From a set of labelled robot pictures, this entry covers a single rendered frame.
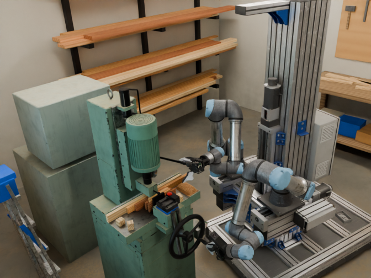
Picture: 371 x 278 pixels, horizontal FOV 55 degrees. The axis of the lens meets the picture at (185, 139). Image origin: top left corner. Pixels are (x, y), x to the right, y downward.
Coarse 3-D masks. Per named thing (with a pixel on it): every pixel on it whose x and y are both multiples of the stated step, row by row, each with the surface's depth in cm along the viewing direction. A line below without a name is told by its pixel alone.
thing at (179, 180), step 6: (186, 174) 247; (174, 180) 241; (180, 180) 243; (162, 186) 235; (168, 186) 237; (174, 186) 241; (144, 198) 225; (132, 204) 220; (126, 210) 218; (132, 210) 220
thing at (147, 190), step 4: (136, 180) 226; (140, 180) 226; (136, 184) 227; (140, 184) 223; (144, 184) 222; (152, 184) 221; (156, 184) 222; (136, 188) 229; (140, 188) 225; (144, 188) 222; (148, 188) 218; (152, 188) 220; (156, 188) 223; (144, 192) 223; (148, 192) 220; (152, 192) 221
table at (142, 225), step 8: (176, 192) 236; (184, 200) 228; (192, 200) 234; (144, 208) 222; (120, 216) 216; (128, 216) 216; (136, 216) 216; (144, 216) 215; (152, 216) 215; (112, 224) 210; (136, 224) 209; (144, 224) 209; (152, 224) 213; (160, 224) 213; (112, 232) 212; (120, 232) 204; (128, 232) 204; (136, 232) 205; (144, 232) 210; (168, 232) 211; (128, 240) 202
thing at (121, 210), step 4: (176, 176) 244; (180, 176) 245; (168, 180) 239; (172, 180) 241; (160, 184) 236; (164, 184) 236; (140, 196) 225; (144, 196) 226; (132, 200) 222; (136, 200) 222; (128, 204) 219; (116, 208) 215; (120, 208) 215; (124, 208) 217; (112, 212) 212; (116, 212) 214; (120, 212) 216; (124, 212) 218; (108, 216) 210; (112, 216) 212; (116, 216) 215; (108, 220) 211; (112, 220) 213
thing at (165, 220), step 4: (180, 204) 215; (156, 208) 212; (180, 208) 211; (184, 208) 214; (156, 212) 213; (160, 212) 209; (184, 212) 216; (156, 216) 214; (160, 216) 211; (164, 216) 207; (168, 216) 206; (176, 216) 211; (184, 216) 217; (160, 220) 212; (164, 220) 209; (168, 220) 207; (176, 220) 212; (164, 224) 211; (168, 224) 208; (172, 224) 211
